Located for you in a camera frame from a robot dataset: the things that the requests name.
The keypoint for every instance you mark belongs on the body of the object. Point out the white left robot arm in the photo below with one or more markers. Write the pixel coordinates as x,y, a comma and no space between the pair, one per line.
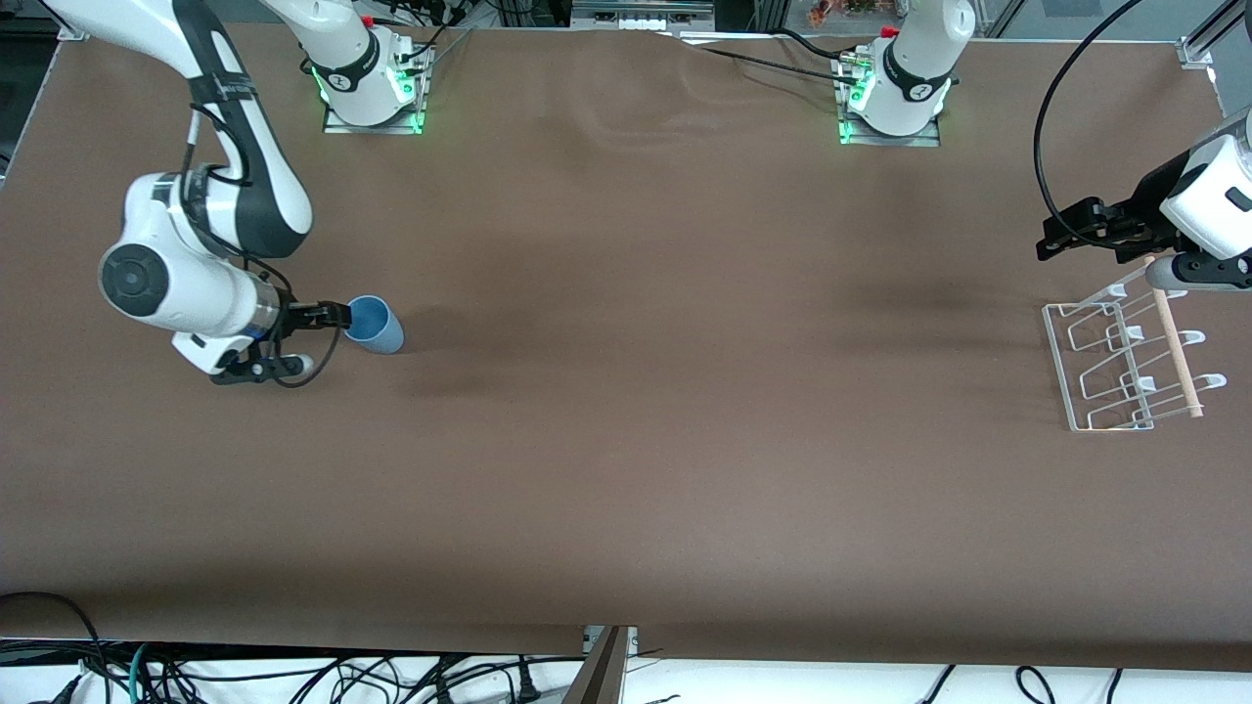
915,78

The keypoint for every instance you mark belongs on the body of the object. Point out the aluminium frame profile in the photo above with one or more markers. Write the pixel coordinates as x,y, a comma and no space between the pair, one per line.
1203,44
73,33

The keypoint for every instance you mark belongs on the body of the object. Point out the grey power strip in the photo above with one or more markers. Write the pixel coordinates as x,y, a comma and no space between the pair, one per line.
641,22

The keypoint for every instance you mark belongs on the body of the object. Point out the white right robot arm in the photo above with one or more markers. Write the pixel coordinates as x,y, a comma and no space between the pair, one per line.
254,186

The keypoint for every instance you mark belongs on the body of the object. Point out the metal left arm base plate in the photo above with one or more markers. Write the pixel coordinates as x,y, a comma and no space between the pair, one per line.
890,140

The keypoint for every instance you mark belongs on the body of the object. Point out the wooden rack dowel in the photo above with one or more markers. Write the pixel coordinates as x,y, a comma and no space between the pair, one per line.
1181,357

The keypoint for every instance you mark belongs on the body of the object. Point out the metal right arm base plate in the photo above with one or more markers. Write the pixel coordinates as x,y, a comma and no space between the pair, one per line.
372,128

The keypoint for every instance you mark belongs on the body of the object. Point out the table support beam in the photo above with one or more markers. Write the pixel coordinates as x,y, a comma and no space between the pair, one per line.
602,675

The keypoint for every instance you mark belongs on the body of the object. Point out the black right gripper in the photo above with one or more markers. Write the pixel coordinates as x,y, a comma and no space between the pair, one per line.
296,318

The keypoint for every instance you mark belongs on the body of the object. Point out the orange background object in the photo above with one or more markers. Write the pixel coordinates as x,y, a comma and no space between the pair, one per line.
831,10

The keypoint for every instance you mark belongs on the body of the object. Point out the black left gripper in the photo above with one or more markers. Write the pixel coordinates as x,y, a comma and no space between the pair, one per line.
1146,202

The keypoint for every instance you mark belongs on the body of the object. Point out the blue plastic cup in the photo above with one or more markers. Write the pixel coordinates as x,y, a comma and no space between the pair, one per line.
377,328

